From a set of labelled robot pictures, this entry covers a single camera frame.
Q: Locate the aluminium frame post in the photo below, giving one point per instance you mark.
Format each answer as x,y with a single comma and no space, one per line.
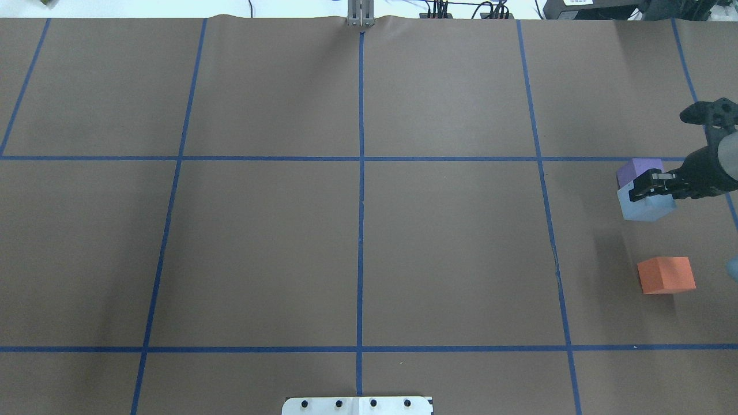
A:
360,13

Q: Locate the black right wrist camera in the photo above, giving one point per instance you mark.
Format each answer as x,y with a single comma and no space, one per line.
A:
721,113

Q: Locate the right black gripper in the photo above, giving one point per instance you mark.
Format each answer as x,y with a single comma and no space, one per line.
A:
701,168

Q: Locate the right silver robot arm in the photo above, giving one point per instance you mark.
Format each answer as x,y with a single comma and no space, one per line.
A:
727,154

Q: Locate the orange foam block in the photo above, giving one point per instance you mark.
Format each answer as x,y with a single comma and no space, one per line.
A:
665,275

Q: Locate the light blue foam block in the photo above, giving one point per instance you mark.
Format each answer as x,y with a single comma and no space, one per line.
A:
649,209

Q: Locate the purple foam block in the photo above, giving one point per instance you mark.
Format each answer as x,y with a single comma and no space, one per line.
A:
634,168

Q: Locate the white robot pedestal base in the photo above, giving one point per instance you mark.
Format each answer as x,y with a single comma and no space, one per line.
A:
359,405

